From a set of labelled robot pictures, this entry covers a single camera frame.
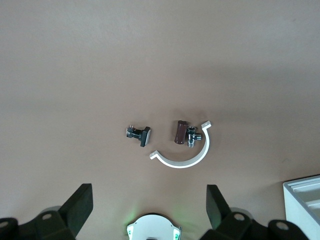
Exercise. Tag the small brown connector block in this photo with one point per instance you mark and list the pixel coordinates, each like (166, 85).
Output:
(180, 133)

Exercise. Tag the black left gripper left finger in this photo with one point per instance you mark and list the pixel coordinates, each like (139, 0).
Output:
(75, 210)

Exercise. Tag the brown table mat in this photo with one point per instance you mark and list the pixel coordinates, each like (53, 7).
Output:
(75, 75)

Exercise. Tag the black square push button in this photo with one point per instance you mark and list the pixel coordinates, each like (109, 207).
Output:
(143, 136)

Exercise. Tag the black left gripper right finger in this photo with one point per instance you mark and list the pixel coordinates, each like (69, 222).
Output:
(216, 207)

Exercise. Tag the white drawer cabinet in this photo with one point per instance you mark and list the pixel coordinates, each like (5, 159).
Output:
(297, 207)

